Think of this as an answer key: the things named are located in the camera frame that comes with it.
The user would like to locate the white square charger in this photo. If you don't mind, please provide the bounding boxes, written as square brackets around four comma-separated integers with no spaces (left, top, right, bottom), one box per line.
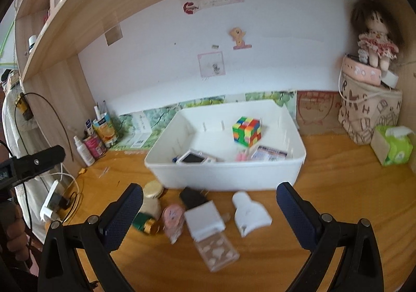
[184,201,226,242]

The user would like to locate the small labelled plastic box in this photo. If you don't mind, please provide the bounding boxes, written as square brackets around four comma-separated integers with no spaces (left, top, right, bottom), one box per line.
[251,145,288,162]

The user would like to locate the rag doll brown hair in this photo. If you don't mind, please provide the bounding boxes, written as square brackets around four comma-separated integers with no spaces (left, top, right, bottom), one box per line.
[350,0,403,72]

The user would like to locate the clear acrylic box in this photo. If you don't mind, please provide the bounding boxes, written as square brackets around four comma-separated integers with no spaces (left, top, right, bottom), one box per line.
[194,232,240,272]

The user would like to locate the green perfume bottle gold cap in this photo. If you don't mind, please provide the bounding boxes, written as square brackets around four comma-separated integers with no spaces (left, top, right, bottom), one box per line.
[132,212,160,235]

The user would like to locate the white power strip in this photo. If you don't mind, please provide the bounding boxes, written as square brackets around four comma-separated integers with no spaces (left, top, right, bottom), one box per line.
[40,180,62,222]

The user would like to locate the white angular plastic box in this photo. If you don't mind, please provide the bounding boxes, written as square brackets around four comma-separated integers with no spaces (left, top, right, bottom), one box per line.
[139,197,161,220]

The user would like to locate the white plastic storage bin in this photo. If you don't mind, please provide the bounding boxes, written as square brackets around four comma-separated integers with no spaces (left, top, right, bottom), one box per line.
[145,100,306,191]

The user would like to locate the person's left hand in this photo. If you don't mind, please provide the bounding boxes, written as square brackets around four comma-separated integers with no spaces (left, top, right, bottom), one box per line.
[1,200,30,269]

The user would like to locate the pink power strip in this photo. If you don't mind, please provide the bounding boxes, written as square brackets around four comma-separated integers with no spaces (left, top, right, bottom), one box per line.
[341,55,381,86]

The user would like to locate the pink eraser sticks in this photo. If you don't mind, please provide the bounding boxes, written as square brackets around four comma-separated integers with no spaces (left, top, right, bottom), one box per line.
[235,149,250,162]

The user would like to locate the green tissue pack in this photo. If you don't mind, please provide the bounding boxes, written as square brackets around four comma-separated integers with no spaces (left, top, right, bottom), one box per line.
[370,126,414,167]

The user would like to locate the patterned fabric storage bag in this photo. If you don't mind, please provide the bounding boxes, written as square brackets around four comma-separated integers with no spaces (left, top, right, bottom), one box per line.
[339,73,403,145]

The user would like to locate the white plastic clip holder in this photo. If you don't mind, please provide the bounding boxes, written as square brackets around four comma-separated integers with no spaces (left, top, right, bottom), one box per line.
[232,191,272,238]

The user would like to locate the white spray bottle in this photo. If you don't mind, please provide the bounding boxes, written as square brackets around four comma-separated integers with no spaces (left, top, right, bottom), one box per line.
[73,136,95,167]

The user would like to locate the pink correction tape dispenser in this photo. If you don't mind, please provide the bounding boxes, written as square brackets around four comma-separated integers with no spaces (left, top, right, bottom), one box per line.
[161,204,185,244]

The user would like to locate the multicoloured puzzle cube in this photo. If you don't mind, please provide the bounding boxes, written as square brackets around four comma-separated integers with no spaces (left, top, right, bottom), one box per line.
[232,117,262,148]

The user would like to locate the pink tin can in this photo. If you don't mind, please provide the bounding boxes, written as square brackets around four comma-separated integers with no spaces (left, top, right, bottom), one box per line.
[82,132,106,160]

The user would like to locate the white kids camera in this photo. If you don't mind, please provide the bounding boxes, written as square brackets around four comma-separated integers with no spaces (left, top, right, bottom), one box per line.
[172,149,217,164]

